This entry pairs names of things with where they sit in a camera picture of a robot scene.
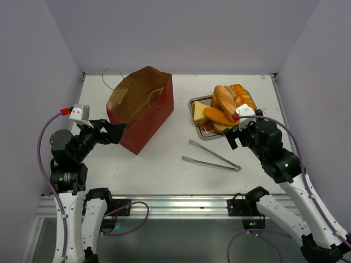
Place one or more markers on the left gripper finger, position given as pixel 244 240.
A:
pixel 115 132
pixel 99 126

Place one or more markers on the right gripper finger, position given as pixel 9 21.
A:
pixel 233 135
pixel 231 128

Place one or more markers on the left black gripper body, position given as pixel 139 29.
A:
pixel 88 137

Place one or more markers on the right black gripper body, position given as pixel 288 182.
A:
pixel 244 134

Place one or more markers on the round fake bread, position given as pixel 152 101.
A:
pixel 220 128
pixel 215 103

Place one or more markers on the long orange fake bread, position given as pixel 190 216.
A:
pixel 218 116

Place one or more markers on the oval brown fake loaf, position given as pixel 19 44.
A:
pixel 225 97

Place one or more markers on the twisted fake bread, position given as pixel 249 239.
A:
pixel 242 96

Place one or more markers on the triangular fake sandwich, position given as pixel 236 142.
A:
pixel 198 112

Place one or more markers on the silver metal tongs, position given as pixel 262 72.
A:
pixel 214 160

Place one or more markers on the red paper bag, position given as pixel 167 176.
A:
pixel 143 100

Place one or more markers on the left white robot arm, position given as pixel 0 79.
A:
pixel 79 212

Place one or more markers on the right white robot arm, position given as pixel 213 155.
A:
pixel 320 237

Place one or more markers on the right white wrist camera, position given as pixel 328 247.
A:
pixel 243 114

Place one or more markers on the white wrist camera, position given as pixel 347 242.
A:
pixel 77 112
pixel 243 114

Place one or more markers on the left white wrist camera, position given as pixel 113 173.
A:
pixel 77 112

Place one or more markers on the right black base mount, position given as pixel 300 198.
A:
pixel 245 209

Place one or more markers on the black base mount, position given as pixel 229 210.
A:
pixel 109 223
pixel 245 209

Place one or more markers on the aluminium frame rail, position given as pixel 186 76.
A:
pixel 171 207

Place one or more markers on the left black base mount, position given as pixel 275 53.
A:
pixel 109 223

